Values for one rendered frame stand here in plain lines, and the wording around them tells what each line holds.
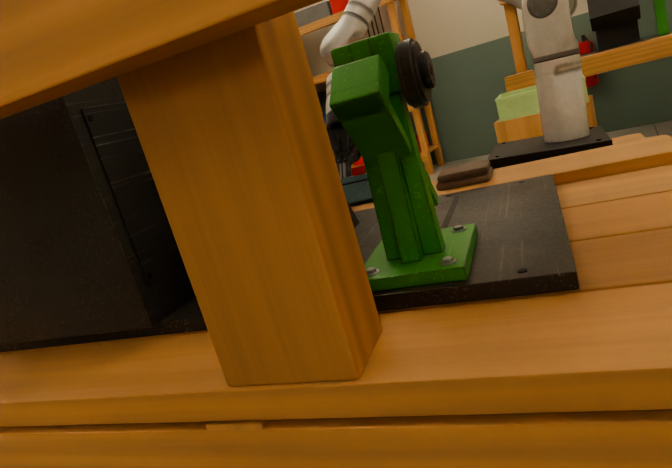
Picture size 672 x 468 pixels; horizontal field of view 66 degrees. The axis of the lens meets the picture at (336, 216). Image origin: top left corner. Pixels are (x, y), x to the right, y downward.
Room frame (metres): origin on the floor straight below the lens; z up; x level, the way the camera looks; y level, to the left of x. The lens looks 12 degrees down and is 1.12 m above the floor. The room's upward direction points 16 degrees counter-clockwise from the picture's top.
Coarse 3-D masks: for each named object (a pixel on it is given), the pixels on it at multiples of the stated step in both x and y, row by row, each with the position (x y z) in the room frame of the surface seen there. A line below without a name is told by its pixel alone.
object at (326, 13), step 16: (336, 0) 6.17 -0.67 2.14; (384, 0) 5.81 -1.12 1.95; (400, 0) 6.21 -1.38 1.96; (304, 16) 6.41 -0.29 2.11; (320, 16) 6.32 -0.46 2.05; (336, 16) 6.12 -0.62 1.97; (304, 32) 6.35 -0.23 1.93; (368, 32) 5.94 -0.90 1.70; (400, 32) 5.84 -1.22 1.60; (304, 48) 6.99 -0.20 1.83; (320, 80) 6.33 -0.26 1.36; (416, 112) 5.82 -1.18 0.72; (432, 112) 6.22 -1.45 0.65; (416, 128) 5.85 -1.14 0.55; (432, 128) 6.19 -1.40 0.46
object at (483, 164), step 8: (488, 160) 0.97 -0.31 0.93; (448, 168) 0.99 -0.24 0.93; (456, 168) 0.97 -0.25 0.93; (464, 168) 0.95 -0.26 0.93; (472, 168) 0.93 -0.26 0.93; (480, 168) 0.92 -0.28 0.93; (488, 168) 0.92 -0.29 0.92; (440, 176) 0.95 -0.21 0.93; (448, 176) 0.94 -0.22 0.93; (456, 176) 0.94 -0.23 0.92; (464, 176) 0.93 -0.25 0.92; (472, 176) 0.93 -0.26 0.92; (480, 176) 0.92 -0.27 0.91; (488, 176) 0.91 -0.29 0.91; (440, 184) 0.95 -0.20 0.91; (448, 184) 0.94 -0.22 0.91; (456, 184) 0.94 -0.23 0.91; (464, 184) 0.93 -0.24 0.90; (472, 184) 0.93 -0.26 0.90
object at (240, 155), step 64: (192, 64) 0.44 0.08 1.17; (256, 64) 0.41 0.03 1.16; (192, 128) 0.44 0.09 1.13; (256, 128) 0.42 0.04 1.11; (320, 128) 0.48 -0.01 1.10; (192, 192) 0.45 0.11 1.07; (256, 192) 0.43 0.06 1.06; (320, 192) 0.44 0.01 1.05; (192, 256) 0.46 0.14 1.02; (256, 256) 0.43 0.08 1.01; (320, 256) 0.41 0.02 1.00; (256, 320) 0.44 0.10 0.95; (320, 320) 0.42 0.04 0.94; (256, 384) 0.45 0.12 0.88
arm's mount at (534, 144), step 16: (592, 128) 1.16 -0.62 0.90; (496, 144) 1.26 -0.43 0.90; (512, 144) 1.20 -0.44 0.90; (528, 144) 1.14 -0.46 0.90; (544, 144) 1.09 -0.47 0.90; (560, 144) 1.05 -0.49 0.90; (576, 144) 1.00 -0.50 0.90; (592, 144) 0.98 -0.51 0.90; (608, 144) 0.97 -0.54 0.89; (496, 160) 1.05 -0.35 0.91; (512, 160) 1.04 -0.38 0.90; (528, 160) 1.03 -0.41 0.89
